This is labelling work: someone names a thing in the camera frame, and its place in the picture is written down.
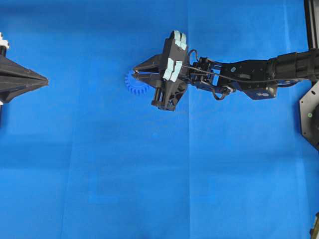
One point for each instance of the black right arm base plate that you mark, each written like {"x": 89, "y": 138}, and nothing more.
{"x": 309, "y": 116}

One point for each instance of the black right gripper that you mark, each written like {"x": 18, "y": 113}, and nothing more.
{"x": 169, "y": 65}

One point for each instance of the small blue plastic gear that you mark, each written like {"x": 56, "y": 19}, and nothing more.
{"x": 135, "y": 86}

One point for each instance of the blue table mat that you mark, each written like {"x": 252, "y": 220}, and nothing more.
{"x": 84, "y": 158}

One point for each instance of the black aluminium frame post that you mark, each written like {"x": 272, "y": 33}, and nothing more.
{"x": 311, "y": 8}

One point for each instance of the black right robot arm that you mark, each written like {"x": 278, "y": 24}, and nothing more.
{"x": 258, "y": 79}

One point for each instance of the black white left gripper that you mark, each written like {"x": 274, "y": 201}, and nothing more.
{"x": 16, "y": 80}

